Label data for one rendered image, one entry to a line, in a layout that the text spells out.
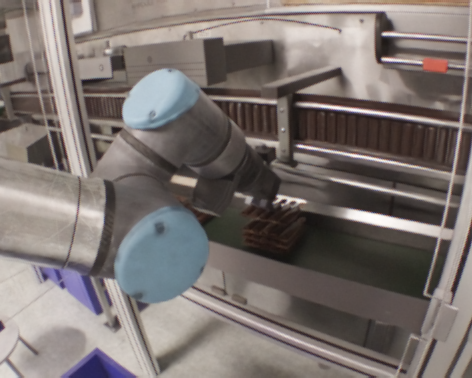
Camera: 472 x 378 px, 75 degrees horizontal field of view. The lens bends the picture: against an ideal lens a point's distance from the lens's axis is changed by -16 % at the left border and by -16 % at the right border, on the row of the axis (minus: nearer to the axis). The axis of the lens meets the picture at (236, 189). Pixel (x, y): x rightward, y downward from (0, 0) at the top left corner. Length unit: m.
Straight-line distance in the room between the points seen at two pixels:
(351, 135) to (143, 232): 0.48
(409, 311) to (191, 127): 0.45
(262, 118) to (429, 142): 0.34
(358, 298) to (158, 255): 0.42
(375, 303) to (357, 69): 0.56
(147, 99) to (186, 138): 0.07
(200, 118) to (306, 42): 0.59
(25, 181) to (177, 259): 0.14
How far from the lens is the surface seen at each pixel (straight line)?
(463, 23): 0.77
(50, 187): 0.29
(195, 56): 0.77
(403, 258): 0.71
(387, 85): 0.91
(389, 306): 0.63
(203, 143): 0.45
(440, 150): 0.65
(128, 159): 0.43
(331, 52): 0.95
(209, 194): 0.53
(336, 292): 0.65
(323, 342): 0.67
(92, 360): 0.95
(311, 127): 0.70
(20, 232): 0.29
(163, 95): 0.42
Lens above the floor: 1.11
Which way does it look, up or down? 26 degrees down
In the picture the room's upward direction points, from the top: 5 degrees counter-clockwise
